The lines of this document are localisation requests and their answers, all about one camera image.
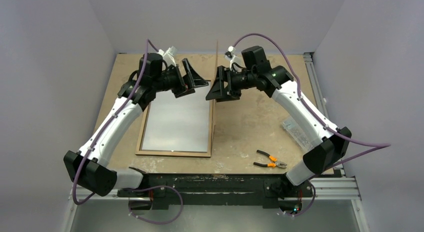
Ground aluminium rail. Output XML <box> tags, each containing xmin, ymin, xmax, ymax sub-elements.
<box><xmin>303</xmin><ymin>52</ymin><xmax>347</xmax><ymax>178</ymax></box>
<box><xmin>76</xmin><ymin>177</ymin><xmax>362</xmax><ymax>200</ymax></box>

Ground brown cardboard backing board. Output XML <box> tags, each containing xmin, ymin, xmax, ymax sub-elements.
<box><xmin>211</xmin><ymin>40</ymin><xmax>219</xmax><ymax>148</ymax></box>

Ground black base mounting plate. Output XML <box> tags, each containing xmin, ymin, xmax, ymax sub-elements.
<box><xmin>117</xmin><ymin>174</ymin><xmax>314</xmax><ymax>211</ymax></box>

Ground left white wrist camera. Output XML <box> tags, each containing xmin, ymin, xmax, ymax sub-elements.
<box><xmin>157</xmin><ymin>46</ymin><xmax>178</xmax><ymax>67</ymax></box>

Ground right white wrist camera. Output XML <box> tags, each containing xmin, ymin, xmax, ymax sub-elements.
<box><xmin>224</xmin><ymin>46</ymin><xmax>237</xmax><ymax>70</ymax></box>

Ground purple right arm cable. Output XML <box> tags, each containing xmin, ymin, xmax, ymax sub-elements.
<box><xmin>231</xmin><ymin>33</ymin><xmax>392</xmax><ymax>218</ymax></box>

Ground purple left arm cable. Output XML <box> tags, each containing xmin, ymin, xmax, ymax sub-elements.
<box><xmin>72</xmin><ymin>38</ymin><xmax>185</xmax><ymax>225</ymax></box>

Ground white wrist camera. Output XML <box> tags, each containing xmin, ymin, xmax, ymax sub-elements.
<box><xmin>224</xmin><ymin>46</ymin><xmax>237</xmax><ymax>70</ymax></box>
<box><xmin>157</xmin><ymin>46</ymin><xmax>178</xmax><ymax>67</ymax></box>

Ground aluminium rail front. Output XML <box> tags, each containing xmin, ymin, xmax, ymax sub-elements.
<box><xmin>76</xmin><ymin>177</ymin><xmax>362</xmax><ymax>200</ymax></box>

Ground orange handled pliers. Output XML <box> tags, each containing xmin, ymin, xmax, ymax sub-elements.
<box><xmin>253</xmin><ymin>150</ymin><xmax>288</xmax><ymax>169</ymax></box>

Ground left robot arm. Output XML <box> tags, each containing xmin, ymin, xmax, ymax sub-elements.
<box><xmin>63</xmin><ymin>53</ymin><xmax>209</xmax><ymax>205</ymax></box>

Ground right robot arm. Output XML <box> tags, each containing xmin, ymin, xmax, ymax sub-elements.
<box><xmin>206</xmin><ymin>46</ymin><xmax>352</xmax><ymax>196</ymax></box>

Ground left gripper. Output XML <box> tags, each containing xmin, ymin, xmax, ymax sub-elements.
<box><xmin>153</xmin><ymin>59</ymin><xmax>208</xmax><ymax>98</ymax></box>

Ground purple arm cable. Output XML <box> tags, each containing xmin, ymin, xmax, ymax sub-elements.
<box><xmin>231</xmin><ymin>33</ymin><xmax>392</xmax><ymax>218</ymax></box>
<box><xmin>72</xmin><ymin>38</ymin><xmax>185</xmax><ymax>225</ymax></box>

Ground printed photo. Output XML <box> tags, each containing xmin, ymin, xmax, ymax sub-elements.
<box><xmin>140</xmin><ymin>81</ymin><xmax>213</xmax><ymax>153</ymax></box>

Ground aluminium rail right side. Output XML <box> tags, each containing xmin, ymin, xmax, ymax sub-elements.
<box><xmin>303</xmin><ymin>52</ymin><xmax>347</xmax><ymax>178</ymax></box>

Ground black wooden picture frame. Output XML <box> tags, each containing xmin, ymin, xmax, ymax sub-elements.
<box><xmin>135</xmin><ymin>79</ymin><xmax>217</xmax><ymax>158</ymax></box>

